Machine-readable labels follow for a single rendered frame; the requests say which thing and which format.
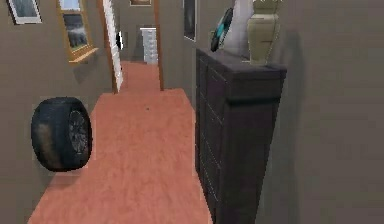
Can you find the dark wooden chest of drawers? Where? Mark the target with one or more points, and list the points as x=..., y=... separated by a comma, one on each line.
x=240, y=133

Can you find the white chest of drawers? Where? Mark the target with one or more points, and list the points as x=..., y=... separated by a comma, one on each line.
x=149, y=45

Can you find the black and teal disc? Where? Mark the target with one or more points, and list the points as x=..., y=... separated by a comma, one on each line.
x=220, y=30

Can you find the dark framed picture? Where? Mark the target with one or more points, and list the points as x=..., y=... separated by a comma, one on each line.
x=189, y=19

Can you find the pale grey vase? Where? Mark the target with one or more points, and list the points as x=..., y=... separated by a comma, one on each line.
x=240, y=26

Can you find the white room door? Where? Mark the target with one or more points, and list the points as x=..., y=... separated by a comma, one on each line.
x=112, y=43

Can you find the olive green vase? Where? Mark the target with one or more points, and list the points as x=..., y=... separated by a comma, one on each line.
x=263, y=31

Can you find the brown framed picture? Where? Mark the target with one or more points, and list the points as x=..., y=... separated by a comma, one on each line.
x=140, y=2

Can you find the black car tyre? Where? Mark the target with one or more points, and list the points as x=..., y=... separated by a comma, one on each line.
x=53, y=133

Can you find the wooden framed window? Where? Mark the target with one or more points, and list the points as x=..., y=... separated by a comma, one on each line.
x=76, y=31

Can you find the white framed picture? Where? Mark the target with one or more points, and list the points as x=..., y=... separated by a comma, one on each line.
x=25, y=10

